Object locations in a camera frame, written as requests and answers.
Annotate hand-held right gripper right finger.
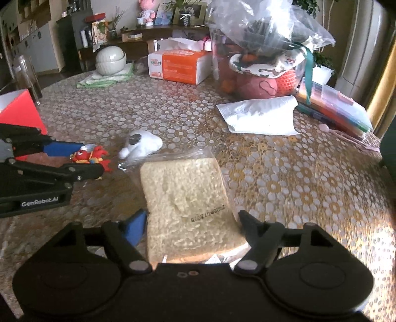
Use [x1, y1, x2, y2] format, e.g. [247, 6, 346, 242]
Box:
[235, 211, 336, 276]

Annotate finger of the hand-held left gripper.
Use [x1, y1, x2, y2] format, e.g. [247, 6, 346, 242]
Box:
[0, 124, 86, 161]
[6, 159, 104, 188]

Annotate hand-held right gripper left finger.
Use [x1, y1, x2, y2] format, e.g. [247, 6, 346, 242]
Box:
[51, 208, 153, 276]

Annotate red crab toy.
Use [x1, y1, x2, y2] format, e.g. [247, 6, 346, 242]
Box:
[70, 144, 112, 171]

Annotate red and white cardboard box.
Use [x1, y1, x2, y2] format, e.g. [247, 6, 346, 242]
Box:
[0, 89, 48, 161]

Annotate bread slice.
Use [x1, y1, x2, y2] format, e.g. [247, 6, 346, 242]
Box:
[118, 147, 252, 264]

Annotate white plush toy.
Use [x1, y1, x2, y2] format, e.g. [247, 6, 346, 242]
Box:
[119, 130, 163, 161]

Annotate folded green cloth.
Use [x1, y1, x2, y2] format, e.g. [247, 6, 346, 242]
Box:
[77, 63, 134, 88]

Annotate clear glass jar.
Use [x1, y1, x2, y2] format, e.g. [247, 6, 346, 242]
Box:
[12, 55, 43, 104]

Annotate white stacked bowls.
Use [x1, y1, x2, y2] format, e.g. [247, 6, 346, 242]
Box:
[95, 53, 127, 77]

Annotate dark tall shelf unit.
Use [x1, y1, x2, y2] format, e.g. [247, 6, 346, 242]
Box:
[56, 12, 93, 74]

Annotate white storage cabinet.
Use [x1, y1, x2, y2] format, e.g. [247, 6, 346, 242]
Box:
[0, 0, 62, 76]

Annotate small dark pouch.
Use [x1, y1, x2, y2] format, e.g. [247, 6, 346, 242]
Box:
[133, 57, 149, 75]

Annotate white paper sheet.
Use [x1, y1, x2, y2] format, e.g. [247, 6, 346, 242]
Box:
[216, 95, 302, 136]

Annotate printed gift bag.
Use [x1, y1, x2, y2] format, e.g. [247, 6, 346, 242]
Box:
[92, 19, 109, 52]

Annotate wooden television cabinet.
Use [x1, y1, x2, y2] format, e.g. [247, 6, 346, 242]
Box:
[77, 25, 214, 72]

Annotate vase with dried flowers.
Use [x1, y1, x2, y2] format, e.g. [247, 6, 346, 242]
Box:
[107, 9, 125, 41]

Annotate small cardboard box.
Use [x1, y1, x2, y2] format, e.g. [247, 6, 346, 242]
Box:
[121, 31, 143, 43]

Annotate pink plastic stick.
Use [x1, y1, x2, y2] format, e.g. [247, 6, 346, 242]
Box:
[320, 124, 380, 152]

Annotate orange and white tissue pack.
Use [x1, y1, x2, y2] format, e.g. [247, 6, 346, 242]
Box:
[148, 38, 214, 85]

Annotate pink plush toy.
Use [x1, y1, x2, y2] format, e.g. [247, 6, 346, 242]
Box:
[237, 73, 278, 100]

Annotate stack of coloured folders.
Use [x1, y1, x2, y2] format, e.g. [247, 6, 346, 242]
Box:
[295, 79, 373, 140]

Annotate orange crochet toy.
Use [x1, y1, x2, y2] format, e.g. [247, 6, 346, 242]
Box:
[275, 69, 302, 95]

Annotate dark green chair back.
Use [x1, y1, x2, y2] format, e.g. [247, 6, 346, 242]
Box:
[379, 124, 396, 174]

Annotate pink bear figure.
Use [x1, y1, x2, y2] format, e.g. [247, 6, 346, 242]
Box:
[138, 0, 158, 27]

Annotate white printed cloth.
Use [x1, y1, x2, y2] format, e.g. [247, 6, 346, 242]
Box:
[229, 50, 313, 79]

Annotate teal ribbon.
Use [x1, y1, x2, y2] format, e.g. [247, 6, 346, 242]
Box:
[301, 46, 315, 104]

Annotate potted green tree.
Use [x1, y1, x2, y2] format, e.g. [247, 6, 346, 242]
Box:
[292, 0, 336, 86]

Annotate yellow curtain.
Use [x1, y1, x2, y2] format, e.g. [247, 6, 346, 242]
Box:
[367, 31, 396, 131]

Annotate large clear plastic bag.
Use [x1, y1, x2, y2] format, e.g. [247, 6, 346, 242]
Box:
[208, 0, 336, 93]

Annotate beige standing air conditioner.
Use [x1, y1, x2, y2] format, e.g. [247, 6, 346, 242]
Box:
[336, 3, 389, 100]

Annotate blue photo frame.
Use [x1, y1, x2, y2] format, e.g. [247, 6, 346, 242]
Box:
[154, 3, 174, 26]

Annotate wooden photo frame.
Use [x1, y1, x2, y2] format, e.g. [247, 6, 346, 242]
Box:
[173, 1, 208, 27]

